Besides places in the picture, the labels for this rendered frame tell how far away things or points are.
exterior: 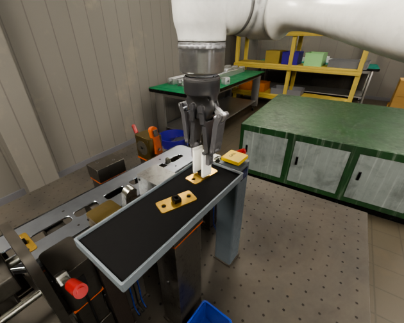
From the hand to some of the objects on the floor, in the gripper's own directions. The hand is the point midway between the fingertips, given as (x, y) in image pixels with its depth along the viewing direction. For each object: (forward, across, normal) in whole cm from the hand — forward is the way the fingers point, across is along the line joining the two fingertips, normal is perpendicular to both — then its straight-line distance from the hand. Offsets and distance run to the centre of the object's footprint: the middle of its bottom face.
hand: (201, 161), depth 55 cm
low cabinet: (+120, +30, -247) cm, 276 cm away
